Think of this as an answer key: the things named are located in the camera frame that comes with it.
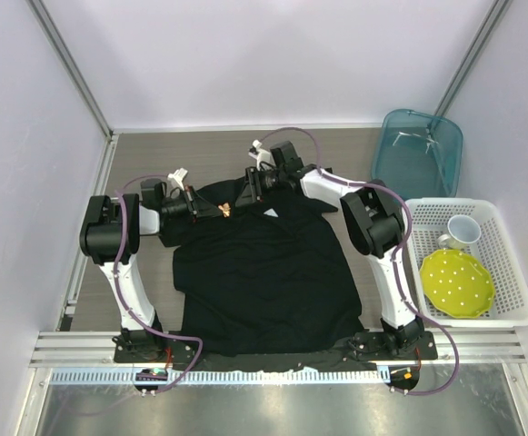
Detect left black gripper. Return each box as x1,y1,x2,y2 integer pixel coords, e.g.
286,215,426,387
161,186,223,225

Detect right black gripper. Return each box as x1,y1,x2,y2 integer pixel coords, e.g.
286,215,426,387
236,166,287,207

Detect red gold brooch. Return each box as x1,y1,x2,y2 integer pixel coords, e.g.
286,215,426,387
218,203,231,218

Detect black t-shirt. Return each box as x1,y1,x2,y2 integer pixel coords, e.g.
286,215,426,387
173,190,363,356

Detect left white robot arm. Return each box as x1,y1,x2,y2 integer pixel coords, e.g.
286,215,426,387
79,177,224,362

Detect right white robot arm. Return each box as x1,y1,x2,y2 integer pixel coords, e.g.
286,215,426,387
234,140,424,359

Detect white paper label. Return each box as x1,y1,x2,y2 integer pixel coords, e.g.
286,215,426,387
264,208,279,218

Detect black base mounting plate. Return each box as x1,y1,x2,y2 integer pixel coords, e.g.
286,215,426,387
112,330,438,372

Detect teal transparent plastic bin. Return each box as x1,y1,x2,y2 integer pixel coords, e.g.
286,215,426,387
371,109,463,200

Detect light blue mug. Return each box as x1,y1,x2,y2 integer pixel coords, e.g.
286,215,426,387
437,214,482,250

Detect yellow dotted plate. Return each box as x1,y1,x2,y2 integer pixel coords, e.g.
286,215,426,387
420,249,495,319

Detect white perforated plastic basket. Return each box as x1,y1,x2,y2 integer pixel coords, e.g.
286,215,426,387
406,197,528,329

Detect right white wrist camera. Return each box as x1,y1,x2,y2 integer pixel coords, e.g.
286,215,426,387
248,140,274,170

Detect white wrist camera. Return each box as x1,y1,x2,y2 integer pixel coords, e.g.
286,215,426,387
248,140,274,170
167,168,188,190

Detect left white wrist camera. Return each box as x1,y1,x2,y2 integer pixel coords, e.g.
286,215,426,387
167,168,188,190

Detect white slotted cable duct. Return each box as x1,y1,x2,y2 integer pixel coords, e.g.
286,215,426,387
50,366,390,388

